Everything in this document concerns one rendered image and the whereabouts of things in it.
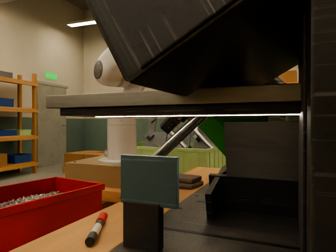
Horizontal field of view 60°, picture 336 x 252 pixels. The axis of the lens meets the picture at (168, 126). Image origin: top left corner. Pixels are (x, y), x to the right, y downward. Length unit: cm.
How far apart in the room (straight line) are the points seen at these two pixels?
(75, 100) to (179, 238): 28
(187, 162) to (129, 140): 48
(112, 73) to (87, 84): 827
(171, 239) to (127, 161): 15
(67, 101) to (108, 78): 71
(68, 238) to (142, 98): 28
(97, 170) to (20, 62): 671
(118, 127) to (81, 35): 862
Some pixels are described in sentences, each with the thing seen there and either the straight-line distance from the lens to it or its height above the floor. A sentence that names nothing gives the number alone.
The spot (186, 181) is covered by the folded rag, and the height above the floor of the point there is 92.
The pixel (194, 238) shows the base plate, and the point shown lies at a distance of 51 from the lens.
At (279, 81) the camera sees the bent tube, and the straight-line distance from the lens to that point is 61.
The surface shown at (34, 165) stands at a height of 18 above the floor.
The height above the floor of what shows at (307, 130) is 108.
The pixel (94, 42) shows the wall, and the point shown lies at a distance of 951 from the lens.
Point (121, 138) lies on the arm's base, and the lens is 115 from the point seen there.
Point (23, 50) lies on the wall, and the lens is 788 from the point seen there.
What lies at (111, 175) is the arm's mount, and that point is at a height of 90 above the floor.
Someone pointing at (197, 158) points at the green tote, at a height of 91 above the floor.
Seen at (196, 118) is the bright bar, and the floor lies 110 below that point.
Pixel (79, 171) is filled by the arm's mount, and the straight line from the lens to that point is 121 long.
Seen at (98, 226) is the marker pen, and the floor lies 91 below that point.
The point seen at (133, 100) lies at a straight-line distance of 37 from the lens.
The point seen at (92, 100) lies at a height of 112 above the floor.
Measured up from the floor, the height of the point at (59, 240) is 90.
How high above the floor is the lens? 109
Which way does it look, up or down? level
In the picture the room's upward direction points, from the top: straight up
